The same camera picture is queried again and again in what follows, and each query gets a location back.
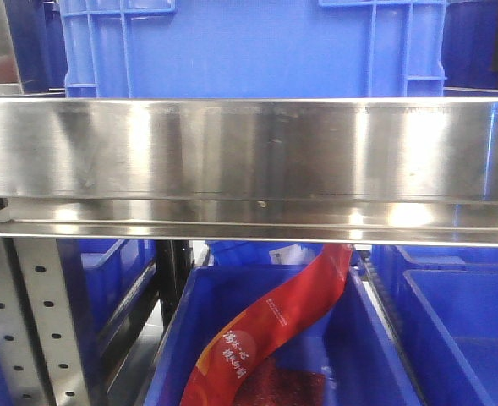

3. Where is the blue bin lower left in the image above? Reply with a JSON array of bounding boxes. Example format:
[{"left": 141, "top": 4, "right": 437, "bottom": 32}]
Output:
[{"left": 56, "top": 238, "right": 157, "bottom": 339}]

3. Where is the blue bin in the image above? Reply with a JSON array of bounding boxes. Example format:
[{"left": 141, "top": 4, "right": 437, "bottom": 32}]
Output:
[
  {"left": 145, "top": 265, "right": 420, "bottom": 405},
  {"left": 56, "top": 238, "right": 157, "bottom": 339},
  {"left": 370, "top": 245, "right": 498, "bottom": 405}
]

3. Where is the blue bin lower centre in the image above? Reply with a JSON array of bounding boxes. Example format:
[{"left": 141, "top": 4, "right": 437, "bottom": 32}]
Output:
[{"left": 145, "top": 265, "right": 420, "bottom": 405}]

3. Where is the blue bin lower right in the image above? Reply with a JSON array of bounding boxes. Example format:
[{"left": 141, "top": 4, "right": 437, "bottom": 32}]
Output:
[{"left": 370, "top": 245, "right": 498, "bottom": 405}]

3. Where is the red snack bag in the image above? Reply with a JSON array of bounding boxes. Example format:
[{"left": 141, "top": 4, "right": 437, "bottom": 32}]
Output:
[{"left": 180, "top": 244, "right": 353, "bottom": 405}]

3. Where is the large blue crate upper shelf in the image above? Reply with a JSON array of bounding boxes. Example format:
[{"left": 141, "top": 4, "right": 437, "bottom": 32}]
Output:
[{"left": 60, "top": 1, "right": 446, "bottom": 98}]

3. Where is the perforated grey metal upright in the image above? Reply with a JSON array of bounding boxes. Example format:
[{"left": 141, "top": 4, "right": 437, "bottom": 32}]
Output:
[{"left": 0, "top": 238, "right": 90, "bottom": 405}]

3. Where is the stainless steel shelf rail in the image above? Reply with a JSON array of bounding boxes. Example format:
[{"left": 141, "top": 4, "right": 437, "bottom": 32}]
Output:
[{"left": 0, "top": 97, "right": 498, "bottom": 246}]

